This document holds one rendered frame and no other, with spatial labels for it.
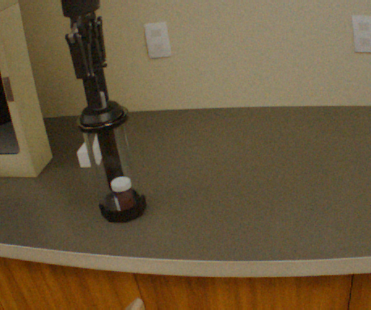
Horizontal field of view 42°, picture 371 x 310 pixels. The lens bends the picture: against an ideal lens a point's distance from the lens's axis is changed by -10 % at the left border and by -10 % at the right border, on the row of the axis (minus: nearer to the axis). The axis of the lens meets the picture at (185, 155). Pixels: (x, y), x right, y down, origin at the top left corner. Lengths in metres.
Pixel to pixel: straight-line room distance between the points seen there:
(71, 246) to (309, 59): 0.86
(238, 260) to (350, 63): 0.78
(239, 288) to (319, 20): 0.81
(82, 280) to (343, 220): 0.58
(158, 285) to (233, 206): 0.23
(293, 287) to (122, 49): 0.94
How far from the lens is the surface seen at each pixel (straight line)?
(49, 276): 1.20
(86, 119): 1.02
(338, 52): 1.51
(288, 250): 0.96
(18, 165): 1.41
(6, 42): 1.29
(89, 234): 1.10
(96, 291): 1.16
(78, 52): 0.95
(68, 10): 0.96
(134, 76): 1.64
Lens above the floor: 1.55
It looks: 27 degrees down
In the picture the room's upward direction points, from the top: 9 degrees counter-clockwise
